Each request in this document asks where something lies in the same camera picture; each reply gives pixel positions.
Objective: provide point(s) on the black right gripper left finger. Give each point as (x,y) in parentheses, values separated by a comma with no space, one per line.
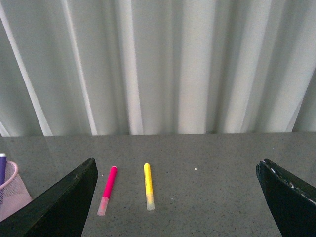
(61,211)

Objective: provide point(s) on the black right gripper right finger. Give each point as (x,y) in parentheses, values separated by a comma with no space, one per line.
(291,200)

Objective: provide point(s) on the pink highlighter pen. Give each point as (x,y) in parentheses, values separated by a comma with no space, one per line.
(107,191)

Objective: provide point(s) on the purple highlighter pen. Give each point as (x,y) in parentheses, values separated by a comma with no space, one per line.
(3,160)

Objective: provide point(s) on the pink mesh pen cup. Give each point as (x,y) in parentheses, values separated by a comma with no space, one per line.
(13,192)

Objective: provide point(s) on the yellow highlighter pen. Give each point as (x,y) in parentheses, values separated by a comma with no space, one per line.
(149,187)

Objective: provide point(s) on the white pleated curtain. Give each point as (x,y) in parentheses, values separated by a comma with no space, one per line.
(102,67)

